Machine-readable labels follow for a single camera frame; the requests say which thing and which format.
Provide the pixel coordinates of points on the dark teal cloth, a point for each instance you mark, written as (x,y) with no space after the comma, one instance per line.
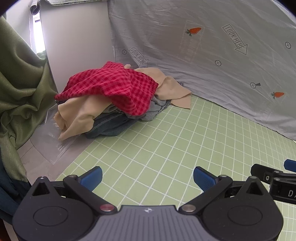
(10,197)

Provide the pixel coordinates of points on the grey garment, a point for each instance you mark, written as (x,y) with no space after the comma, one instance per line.
(153,109)

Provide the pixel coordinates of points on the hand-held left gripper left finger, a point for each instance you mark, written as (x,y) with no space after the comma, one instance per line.
(92,178)

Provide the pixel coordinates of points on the clear plastic bag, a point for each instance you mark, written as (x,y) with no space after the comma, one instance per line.
(47,146)

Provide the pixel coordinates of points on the window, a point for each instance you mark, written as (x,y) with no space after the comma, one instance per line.
(38,34)

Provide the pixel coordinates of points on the blue denim jeans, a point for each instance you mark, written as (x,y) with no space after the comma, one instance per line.
(108,126)

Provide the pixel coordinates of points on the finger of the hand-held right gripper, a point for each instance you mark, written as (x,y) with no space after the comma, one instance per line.
(291,165)
(261,172)

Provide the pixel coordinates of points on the grey hanging cloth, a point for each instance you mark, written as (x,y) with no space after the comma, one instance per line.
(57,2)

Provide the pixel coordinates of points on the red checked shorts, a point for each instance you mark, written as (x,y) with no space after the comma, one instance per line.
(120,89)

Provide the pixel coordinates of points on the green grid mat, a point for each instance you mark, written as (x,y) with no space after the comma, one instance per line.
(180,143)

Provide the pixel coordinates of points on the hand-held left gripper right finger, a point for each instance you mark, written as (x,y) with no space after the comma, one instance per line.
(203,178)

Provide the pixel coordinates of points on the beige garment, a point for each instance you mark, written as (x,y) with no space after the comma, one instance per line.
(76,120)

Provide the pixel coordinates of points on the green curtain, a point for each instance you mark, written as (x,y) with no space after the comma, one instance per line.
(20,97)

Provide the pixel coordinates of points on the grey printed bed sheet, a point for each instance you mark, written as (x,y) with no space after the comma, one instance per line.
(208,58)

